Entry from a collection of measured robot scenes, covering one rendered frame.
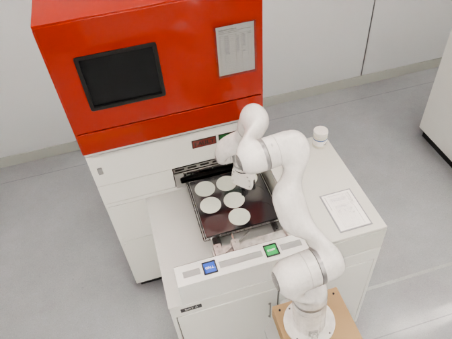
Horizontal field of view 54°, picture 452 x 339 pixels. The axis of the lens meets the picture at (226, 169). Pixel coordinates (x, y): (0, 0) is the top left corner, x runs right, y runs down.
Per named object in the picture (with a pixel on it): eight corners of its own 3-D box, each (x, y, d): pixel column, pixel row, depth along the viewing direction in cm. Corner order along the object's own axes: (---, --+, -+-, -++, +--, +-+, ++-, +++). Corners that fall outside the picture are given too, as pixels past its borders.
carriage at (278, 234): (212, 253, 194) (211, 249, 192) (289, 231, 199) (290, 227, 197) (216, 268, 188) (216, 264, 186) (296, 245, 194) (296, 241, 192)
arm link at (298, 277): (333, 305, 149) (337, 266, 132) (283, 325, 146) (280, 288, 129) (317, 276, 157) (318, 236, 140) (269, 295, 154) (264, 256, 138)
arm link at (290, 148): (294, 286, 145) (339, 268, 148) (307, 298, 133) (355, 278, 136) (249, 140, 141) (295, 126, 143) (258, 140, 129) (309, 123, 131)
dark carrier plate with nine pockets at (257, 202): (189, 183, 218) (189, 182, 217) (255, 166, 223) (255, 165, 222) (206, 238, 194) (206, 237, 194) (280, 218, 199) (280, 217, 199)
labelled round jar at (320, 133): (309, 141, 223) (311, 127, 216) (322, 138, 224) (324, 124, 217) (315, 151, 218) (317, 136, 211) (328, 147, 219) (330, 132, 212)
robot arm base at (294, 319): (342, 342, 158) (345, 317, 145) (290, 351, 158) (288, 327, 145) (326, 294, 172) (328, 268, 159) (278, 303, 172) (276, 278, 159)
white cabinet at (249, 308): (169, 282, 281) (144, 199, 223) (311, 241, 296) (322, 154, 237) (192, 383, 238) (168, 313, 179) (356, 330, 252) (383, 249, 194)
